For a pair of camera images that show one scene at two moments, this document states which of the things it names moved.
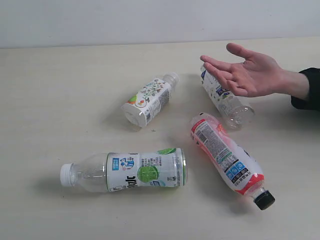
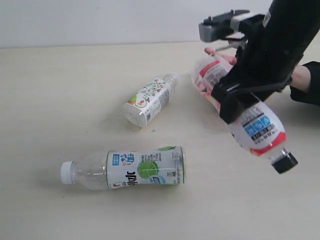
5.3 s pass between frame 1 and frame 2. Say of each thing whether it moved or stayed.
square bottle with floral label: stayed
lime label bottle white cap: stayed
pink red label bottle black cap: moved
